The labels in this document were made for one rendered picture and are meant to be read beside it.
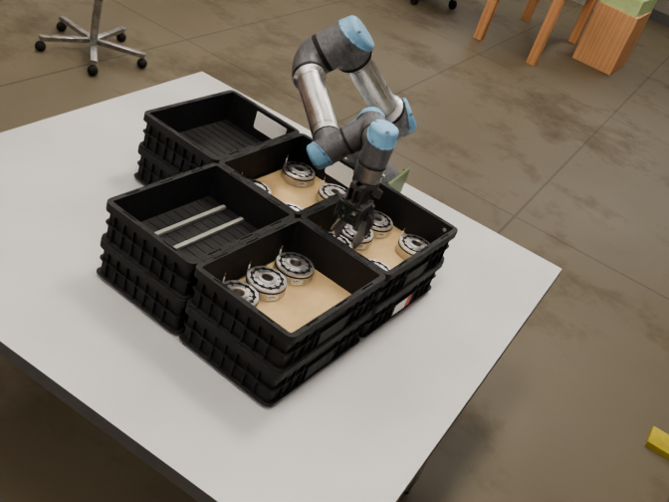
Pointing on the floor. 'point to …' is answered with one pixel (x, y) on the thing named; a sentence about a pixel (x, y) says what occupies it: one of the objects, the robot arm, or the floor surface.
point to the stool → (92, 38)
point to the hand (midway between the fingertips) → (347, 238)
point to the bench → (68, 271)
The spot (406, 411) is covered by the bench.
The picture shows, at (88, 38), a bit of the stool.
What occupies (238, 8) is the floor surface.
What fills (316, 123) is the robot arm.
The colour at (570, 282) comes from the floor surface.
